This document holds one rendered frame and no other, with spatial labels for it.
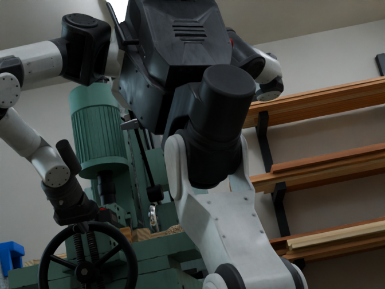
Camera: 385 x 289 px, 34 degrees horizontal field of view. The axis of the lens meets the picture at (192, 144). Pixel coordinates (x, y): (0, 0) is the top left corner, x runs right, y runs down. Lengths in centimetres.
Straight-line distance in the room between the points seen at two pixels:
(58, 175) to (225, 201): 44
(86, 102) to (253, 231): 108
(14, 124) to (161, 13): 43
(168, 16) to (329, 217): 318
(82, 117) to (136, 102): 69
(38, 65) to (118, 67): 21
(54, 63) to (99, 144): 68
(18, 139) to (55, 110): 339
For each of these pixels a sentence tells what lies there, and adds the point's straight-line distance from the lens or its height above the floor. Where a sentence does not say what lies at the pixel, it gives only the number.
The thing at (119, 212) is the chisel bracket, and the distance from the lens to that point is 217.
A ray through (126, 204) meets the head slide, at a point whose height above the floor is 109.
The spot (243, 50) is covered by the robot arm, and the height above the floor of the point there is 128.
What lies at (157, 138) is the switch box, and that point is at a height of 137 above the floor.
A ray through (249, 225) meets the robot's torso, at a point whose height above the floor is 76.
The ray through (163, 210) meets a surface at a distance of 230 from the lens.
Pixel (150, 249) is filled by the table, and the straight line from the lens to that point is 196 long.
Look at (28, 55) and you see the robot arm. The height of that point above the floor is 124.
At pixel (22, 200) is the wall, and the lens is 475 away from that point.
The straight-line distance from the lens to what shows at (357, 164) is 421.
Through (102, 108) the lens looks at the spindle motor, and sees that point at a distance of 223.
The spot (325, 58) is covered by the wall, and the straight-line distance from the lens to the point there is 494.
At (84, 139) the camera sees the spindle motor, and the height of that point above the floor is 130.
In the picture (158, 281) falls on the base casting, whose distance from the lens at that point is 195.
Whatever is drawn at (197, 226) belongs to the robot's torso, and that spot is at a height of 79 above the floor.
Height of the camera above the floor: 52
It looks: 19 degrees up
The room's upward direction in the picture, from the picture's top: 11 degrees counter-clockwise
